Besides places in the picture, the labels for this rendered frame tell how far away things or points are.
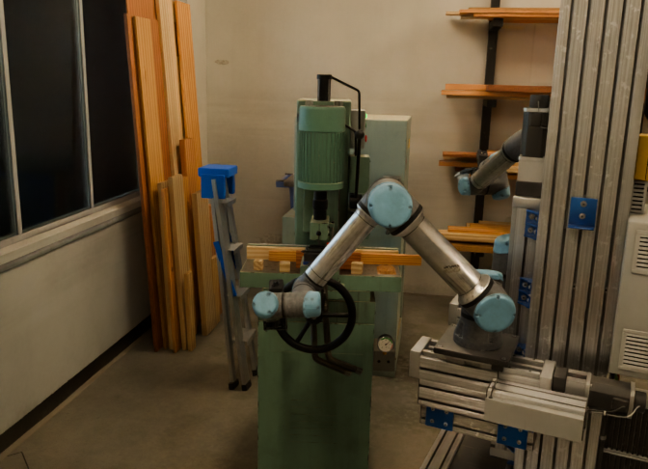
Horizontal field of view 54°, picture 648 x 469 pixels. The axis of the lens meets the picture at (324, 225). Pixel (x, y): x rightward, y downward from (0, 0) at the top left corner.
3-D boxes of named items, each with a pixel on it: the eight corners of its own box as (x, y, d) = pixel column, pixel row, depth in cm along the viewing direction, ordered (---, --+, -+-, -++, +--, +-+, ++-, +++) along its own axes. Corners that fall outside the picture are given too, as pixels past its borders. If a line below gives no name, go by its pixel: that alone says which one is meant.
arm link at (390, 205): (515, 298, 190) (388, 168, 183) (528, 317, 175) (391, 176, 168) (484, 324, 192) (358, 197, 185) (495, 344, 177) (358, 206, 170)
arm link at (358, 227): (383, 163, 193) (283, 283, 203) (385, 169, 183) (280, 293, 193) (412, 187, 195) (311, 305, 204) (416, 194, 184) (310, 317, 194)
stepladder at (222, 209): (221, 392, 336) (193, 169, 312) (235, 370, 361) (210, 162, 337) (250, 392, 334) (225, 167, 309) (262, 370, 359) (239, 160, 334)
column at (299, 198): (293, 271, 272) (295, 99, 256) (297, 258, 294) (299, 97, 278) (345, 273, 272) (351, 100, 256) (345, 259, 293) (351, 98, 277)
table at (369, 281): (234, 295, 229) (234, 279, 228) (247, 270, 259) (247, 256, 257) (404, 301, 227) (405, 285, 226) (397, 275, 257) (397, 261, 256)
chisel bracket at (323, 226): (310, 243, 246) (310, 222, 244) (311, 234, 259) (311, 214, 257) (329, 244, 245) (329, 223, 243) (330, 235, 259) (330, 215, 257)
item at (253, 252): (246, 259, 254) (246, 246, 253) (247, 257, 256) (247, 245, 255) (397, 263, 252) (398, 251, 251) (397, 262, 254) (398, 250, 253)
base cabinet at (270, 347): (256, 487, 257) (256, 320, 241) (272, 414, 313) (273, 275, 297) (367, 492, 255) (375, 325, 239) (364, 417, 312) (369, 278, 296)
